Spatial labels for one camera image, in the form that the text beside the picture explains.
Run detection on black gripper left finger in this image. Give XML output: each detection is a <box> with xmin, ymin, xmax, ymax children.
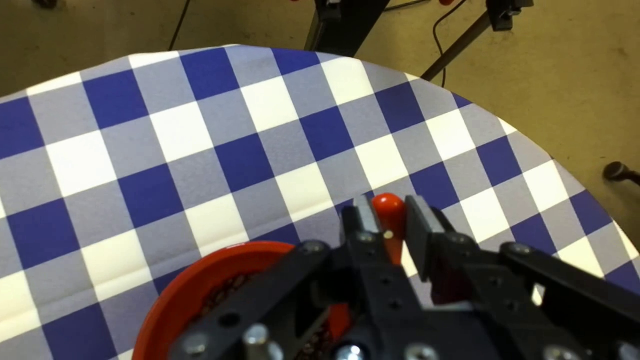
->
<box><xmin>168</xmin><ymin>194</ymin><xmax>467</xmax><ymax>360</ymax></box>

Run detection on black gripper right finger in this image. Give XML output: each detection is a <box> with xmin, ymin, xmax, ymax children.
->
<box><xmin>403</xmin><ymin>194</ymin><xmax>640</xmax><ymax>360</ymax></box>

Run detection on dark coffee beans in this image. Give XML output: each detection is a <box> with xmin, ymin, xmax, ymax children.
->
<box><xmin>197</xmin><ymin>270</ymin><xmax>251</xmax><ymax>317</ymax></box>

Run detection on red plastic bowl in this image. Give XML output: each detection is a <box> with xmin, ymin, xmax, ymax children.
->
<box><xmin>129</xmin><ymin>239</ymin><xmax>356</xmax><ymax>360</ymax></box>

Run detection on metal spoon with red handle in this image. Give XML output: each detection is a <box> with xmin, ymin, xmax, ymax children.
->
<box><xmin>367</xmin><ymin>191</ymin><xmax>410</xmax><ymax>269</ymax></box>

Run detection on black caster wheel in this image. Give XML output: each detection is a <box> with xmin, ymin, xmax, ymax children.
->
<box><xmin>601</xmin><ymin>160</ymin><xmax>640</xmax><ymax>189</ymax></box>

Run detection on blue white checkered tablecloth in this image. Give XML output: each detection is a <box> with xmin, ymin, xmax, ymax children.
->
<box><xmin>0</xmin><ymin>42</ymin><xmax>640</xmax><ymax>360</ymax></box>

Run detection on black tripod leg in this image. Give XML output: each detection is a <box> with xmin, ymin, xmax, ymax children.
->
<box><xmin>418</xmin><ymin>0</ymin><xmax>535</xmax><ymax>83</ymax></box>

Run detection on black metal stand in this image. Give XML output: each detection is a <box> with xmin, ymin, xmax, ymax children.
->
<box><xmin>301</xmin><ymin>0</ymin><xmax>392</xmax><ymax>59</ymax></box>

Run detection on black floor cable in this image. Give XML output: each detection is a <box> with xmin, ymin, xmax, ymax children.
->
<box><xmin>428</xmin><ymin>0</ymin><xmax>467</xmax><ymax>89</ymax></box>

